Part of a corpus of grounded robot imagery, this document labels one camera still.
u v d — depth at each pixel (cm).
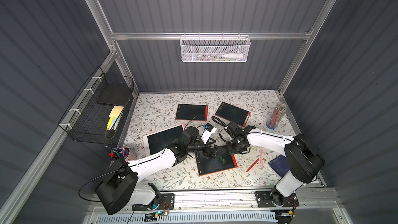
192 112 109
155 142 93
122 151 76
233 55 90
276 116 90
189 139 63
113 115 73
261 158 88
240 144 70
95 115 72
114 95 83
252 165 85
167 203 72
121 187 42
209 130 70
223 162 86
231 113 109
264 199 73
